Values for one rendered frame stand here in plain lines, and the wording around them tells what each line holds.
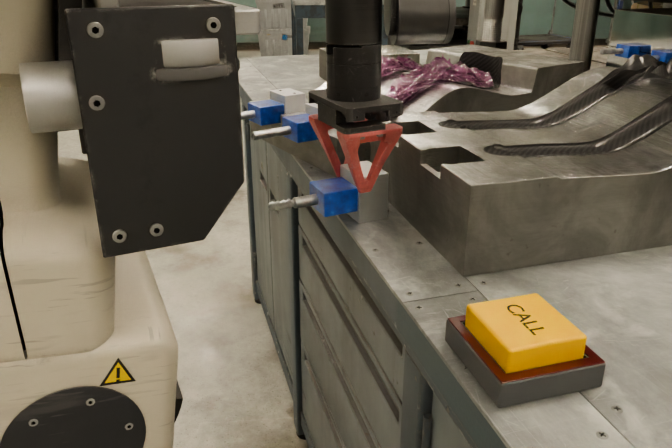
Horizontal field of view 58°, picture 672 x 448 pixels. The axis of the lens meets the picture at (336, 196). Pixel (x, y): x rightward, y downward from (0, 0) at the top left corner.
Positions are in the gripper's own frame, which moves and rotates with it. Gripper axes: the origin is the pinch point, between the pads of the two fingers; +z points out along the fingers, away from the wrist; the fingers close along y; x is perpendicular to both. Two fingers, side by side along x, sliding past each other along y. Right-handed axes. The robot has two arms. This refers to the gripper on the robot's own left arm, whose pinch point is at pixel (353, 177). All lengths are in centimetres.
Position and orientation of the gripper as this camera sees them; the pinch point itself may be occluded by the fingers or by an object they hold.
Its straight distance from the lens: 67.3
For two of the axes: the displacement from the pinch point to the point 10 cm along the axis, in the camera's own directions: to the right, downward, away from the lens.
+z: 0.1, 9.3, 3.6
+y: -4.3, -3.2, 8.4
